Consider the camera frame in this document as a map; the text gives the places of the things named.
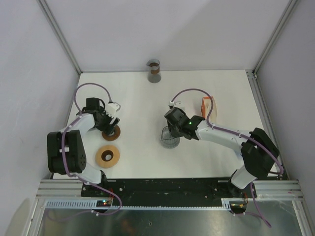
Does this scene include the dark wooden dripper ring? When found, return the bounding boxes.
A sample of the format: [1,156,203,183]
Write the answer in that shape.
[101,124,122,142]

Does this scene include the clear ribbed glass server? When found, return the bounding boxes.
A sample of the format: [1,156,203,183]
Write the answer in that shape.
[160,126,180,149]

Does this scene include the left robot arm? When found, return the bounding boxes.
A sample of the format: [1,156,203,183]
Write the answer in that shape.
[47,97,121,197]

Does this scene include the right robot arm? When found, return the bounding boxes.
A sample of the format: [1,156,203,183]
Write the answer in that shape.
[164,107,284,197]

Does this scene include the orange coffee filter holder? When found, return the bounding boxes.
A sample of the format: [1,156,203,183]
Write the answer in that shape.
[201,97,212,118]

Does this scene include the white paper coffee filters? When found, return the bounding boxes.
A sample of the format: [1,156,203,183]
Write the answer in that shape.
[204,97,217,123]

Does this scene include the grey glass carafe with collar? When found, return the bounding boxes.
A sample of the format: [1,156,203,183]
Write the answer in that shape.
[146,59,161,84]

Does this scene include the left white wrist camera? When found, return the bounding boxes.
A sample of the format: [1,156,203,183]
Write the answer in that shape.
[105,102,121,117]

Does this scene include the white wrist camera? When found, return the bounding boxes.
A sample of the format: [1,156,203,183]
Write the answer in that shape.
[168,101,185,112]
[105,102,121,117]

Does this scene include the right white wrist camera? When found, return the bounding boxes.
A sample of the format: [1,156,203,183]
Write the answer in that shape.
[168,101,185,112]

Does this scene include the light wooden dripper ring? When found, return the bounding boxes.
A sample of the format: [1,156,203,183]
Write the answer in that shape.
[94,145,121,169]

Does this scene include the white slotted cable duct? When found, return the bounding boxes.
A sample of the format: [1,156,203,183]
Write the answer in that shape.
[43,198,234,211]

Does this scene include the left aluminium corner post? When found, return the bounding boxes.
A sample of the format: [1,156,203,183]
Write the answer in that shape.
[36,0,82,75]

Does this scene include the aluminium corner post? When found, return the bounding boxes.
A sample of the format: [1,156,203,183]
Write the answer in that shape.
[36,0,82,75]
[252,0,300,75]

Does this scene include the right aluminium corner post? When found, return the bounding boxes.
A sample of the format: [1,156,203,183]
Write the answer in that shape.
[252,0,300,75]

